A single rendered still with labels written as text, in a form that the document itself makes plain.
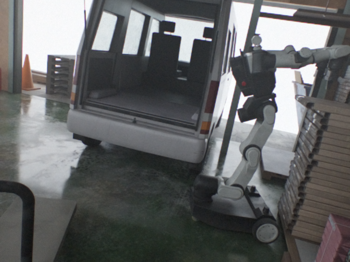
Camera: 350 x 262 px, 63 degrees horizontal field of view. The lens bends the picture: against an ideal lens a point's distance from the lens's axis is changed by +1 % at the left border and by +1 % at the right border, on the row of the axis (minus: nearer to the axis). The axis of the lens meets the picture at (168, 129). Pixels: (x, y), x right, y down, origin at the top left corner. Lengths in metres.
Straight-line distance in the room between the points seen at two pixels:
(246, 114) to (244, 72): 0.32
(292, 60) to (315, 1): 2.76
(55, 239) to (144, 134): 1.34
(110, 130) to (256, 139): 1.39
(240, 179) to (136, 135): 1.05
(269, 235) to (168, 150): 1.11
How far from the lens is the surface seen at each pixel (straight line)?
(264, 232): 2.40
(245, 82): 2.13
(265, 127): 2.26
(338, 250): 1.96
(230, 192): 2.37
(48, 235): 1.83
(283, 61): 2.01
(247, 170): 2.34
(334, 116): 2.22
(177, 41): 4.59
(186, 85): 4.55
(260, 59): 1.97
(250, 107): 2.20
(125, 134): 2.81
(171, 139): 2.69
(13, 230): 1.88
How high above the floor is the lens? 1.30
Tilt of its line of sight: 16 degrees down
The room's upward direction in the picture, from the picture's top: 10 degrees clockwise
